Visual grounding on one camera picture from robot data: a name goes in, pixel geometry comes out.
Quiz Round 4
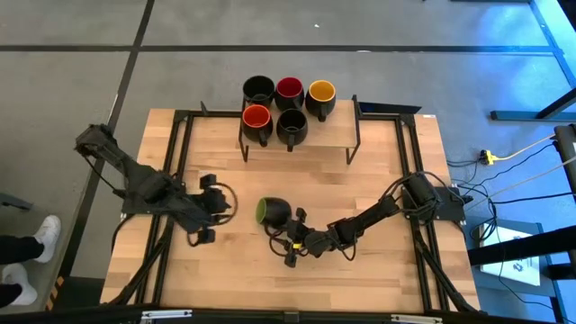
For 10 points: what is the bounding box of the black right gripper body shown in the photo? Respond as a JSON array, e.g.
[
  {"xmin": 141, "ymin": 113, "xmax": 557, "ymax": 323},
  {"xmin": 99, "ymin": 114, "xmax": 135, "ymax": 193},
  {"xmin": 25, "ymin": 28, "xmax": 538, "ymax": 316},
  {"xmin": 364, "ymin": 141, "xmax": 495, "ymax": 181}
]
[{"xmin": 285, "ymin": 220, "xmax": 312, "ymax": 256}]

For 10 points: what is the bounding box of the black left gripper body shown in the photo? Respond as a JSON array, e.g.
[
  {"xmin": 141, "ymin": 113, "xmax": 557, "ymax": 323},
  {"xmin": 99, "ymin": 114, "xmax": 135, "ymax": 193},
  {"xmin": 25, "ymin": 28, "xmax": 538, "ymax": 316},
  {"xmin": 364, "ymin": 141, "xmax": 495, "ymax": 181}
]
[{"xmin": 191, "ymin": 187, "xmax": 232, "ymax": 229}]

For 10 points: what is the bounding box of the black mug green interior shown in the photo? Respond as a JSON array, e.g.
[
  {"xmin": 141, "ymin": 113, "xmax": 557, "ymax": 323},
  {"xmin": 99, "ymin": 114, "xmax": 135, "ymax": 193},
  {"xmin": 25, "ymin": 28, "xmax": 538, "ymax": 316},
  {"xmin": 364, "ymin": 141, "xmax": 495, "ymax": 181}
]
[{"xmin": 255, "ymin": 196, "xmax": 293, "ymax": 229}]

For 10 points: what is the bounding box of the black mug orange interior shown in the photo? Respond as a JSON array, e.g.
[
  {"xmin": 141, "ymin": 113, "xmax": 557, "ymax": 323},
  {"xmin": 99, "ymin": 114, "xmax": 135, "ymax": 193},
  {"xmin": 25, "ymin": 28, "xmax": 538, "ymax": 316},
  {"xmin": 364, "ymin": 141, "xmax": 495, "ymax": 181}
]
[{"xmin": 240, "ymin": 103, "xmax": 275, "ymax": 149}]

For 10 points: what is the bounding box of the black mug red interior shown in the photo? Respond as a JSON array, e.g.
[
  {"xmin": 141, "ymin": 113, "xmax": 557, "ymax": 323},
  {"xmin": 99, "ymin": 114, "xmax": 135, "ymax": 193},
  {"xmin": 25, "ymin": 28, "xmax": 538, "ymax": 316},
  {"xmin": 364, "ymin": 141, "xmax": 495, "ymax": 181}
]
[{"xmin": 274, "ymin": 76, "xmax": 306, "ymax": 113}]

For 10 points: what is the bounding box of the black mug yellow interior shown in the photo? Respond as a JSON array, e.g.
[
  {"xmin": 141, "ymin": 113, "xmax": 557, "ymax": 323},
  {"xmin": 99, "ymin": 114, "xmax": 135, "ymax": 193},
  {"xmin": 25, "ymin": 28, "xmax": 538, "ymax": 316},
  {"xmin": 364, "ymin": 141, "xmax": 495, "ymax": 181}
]
[{"xmin": 304, "ymin": 79, "xmax": 338, "ymax": 123}]

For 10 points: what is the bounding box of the black flat panel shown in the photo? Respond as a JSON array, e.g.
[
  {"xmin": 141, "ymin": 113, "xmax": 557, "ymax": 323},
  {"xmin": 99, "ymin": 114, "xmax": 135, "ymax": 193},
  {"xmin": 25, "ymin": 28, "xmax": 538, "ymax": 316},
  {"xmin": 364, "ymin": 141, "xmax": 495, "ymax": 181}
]
[{"xmin": 358, "ymin": 101, "xmax": 423, "ymax": 116}]

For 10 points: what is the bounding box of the person's foot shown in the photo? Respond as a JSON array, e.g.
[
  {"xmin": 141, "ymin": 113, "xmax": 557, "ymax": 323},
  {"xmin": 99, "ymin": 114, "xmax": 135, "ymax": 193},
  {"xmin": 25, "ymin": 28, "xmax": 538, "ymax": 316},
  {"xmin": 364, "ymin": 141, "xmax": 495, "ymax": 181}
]
[
  {"xmin": 32, "ymin": 214, "xmax": 62, "ymax": 265},
  {"xmin": 0, "ymin": 262, "xmax": 39, "ymax": 308}
]

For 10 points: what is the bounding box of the person's leg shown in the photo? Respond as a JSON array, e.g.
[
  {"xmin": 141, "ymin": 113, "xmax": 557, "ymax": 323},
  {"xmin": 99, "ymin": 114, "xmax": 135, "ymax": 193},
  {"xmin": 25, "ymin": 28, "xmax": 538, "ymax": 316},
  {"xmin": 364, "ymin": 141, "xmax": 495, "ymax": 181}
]
[
  {"xmin": 0, "ymin": 235, "xmax": 46, "ymax": 266},
  {"xmin": 0, "ymin": 282, "xmax": 24, "ymax": 310}
]

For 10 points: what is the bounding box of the dark grey stand foot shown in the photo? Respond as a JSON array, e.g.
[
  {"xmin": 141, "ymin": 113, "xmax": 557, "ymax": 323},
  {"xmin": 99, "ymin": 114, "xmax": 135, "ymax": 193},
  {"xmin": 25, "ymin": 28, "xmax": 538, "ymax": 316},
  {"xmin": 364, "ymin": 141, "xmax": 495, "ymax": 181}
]
[{"xmin": 0, "ymin": 192, "xmax": 35, "ymax": 212}]

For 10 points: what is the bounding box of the yellow power plug block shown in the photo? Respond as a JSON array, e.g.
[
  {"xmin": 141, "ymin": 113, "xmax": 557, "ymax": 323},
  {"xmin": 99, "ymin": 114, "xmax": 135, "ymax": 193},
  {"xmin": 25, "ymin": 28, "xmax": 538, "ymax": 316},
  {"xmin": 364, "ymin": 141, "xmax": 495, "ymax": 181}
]
[{"xmin": 479, "ymin": 149, "xmax": 501, "ymax": 166}]

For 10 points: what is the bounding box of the white printed box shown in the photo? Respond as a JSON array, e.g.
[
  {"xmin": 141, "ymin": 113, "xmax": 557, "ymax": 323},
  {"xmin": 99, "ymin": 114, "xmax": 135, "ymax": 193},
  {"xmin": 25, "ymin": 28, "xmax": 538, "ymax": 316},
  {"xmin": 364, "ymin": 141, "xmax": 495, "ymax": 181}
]
[{"xmin": 478, "ymin": 222, "xmax": 542, "ymax": 288}]

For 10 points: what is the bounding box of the black metal beam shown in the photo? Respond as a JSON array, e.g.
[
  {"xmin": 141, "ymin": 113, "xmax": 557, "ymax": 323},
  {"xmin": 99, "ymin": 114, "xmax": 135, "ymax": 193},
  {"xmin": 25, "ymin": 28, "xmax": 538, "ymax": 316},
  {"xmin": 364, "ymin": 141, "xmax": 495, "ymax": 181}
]
[{"xmin": 467, "ymin": 223, "xmax": 576, "ymax": 267}]

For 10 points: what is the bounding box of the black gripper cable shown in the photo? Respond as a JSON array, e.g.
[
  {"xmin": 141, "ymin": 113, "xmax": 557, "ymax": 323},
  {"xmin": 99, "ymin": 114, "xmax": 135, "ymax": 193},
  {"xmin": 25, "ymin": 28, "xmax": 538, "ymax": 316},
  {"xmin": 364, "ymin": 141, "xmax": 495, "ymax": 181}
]
[{"xmin": 185, "ymin": 181, "xmax": 239, "ymax": 248}]

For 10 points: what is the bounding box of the black aluminium table frame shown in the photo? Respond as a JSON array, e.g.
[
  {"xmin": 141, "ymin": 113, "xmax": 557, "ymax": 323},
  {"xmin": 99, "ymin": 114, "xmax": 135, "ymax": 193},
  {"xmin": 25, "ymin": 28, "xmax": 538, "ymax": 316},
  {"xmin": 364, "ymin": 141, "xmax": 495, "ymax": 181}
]
[{"xmin": 99, "ymin": 107, "xmax": 482, "ymax": 316}]

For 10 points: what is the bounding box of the silver metal bracket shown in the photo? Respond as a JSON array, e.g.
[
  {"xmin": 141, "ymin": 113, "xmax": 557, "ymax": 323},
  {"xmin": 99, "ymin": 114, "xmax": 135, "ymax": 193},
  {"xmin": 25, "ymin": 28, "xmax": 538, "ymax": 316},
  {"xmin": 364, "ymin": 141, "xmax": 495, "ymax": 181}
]
[
  {"xmin": 390, "ymin": 313, "xmax": 445, "ymax": 324},
  {"xmin": 139, "ymin": 309, "xmax": 194, "ymax": 322}
]

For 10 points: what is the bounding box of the wooden shelf black metal frame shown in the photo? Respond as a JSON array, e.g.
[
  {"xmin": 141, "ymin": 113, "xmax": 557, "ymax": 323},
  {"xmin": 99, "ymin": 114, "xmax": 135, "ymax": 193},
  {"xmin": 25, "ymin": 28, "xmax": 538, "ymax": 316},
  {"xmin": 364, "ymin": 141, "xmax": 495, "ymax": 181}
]
[{"xmin": 237, "ymin": 94, "xmax": 363, "ymax": 166}]

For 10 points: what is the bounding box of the dark metal stand frame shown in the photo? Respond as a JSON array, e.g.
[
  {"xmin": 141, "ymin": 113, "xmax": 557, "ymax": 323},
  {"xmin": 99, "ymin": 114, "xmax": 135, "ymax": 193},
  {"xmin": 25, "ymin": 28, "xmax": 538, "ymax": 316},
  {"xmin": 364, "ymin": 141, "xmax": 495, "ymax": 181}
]
[{"xmin": 449, "ymin": 0, "xmax": 576, "ymax": 122}]

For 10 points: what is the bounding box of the black round post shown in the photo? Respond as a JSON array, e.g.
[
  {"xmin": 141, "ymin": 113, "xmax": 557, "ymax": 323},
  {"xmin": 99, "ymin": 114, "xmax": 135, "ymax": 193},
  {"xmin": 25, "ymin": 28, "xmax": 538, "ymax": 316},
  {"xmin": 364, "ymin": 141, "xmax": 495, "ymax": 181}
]
[{"xmin": 553, "ymin": 124, "xmax": 576, "ymax": 193}]

